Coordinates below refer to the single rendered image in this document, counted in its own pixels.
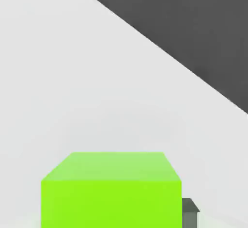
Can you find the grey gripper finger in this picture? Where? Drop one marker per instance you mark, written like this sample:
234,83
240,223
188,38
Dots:
189,215

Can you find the small green cube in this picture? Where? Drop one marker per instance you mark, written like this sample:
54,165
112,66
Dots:
111,198

